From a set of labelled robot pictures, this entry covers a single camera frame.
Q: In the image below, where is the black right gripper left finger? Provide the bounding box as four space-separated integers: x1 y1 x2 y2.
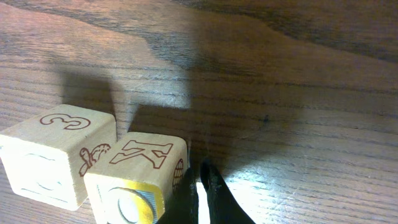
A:
157 168 199 224

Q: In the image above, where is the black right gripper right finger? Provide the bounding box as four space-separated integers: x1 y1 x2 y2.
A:
200 159 254 224

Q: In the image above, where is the yellow O block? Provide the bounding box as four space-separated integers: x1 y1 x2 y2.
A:
84 132 188 223

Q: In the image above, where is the yellow C block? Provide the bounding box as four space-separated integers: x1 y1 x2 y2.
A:
1 104 117 211

